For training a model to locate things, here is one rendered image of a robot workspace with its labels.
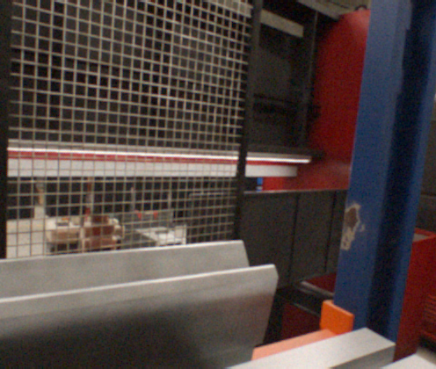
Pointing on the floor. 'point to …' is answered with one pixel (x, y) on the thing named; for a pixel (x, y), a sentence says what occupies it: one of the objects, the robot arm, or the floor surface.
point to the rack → (383, 172)
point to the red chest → (414, 296)
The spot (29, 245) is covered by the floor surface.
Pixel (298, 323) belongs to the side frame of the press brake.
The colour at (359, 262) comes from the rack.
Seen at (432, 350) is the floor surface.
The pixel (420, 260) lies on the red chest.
